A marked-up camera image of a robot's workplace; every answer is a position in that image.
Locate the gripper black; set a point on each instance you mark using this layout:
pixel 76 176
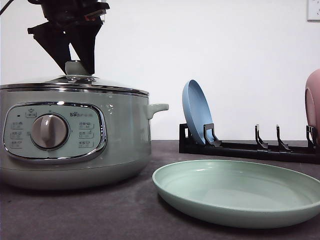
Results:
pixel 55 36

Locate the glass lid with green knob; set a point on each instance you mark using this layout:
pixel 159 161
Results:
pixel 75 79

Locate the green plate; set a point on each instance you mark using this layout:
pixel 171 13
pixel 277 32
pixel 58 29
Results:
pixel 241 194

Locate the green electric steamer pot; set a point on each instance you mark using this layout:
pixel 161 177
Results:
pixel 65 139

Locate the blue plate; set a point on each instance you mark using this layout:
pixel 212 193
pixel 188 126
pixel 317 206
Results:
pixel 197 109

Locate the black plate rack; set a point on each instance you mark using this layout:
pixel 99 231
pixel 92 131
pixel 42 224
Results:
pixel 259 150

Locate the pink plate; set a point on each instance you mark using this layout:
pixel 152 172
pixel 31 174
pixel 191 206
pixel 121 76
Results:
pixel 312 103

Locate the white wall outlet right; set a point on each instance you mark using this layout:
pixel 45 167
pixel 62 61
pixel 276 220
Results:
pixel 313 11

